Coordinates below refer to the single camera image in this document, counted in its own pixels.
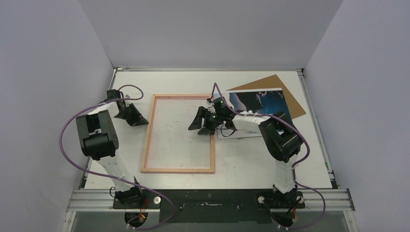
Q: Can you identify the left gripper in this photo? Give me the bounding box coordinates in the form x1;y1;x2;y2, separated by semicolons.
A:
115;102;149;127

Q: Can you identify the clear acrylic sheet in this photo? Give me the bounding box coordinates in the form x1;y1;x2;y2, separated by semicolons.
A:
147;100;210;169

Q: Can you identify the pink wooden photo frame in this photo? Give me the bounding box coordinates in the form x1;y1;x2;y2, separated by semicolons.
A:
140;94;215;174

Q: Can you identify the sea landscape photo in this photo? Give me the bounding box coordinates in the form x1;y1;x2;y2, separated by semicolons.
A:
217;88;293;140

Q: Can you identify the brown backing board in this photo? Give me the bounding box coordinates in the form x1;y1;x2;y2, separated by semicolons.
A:
228;74;306;119

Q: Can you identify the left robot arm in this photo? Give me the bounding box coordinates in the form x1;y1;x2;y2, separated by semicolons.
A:
75;89;149;208

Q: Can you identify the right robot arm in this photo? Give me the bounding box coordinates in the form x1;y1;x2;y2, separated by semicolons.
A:
188;97;305;209

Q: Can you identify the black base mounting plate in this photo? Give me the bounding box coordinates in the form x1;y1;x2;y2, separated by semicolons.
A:
126;189;297;226

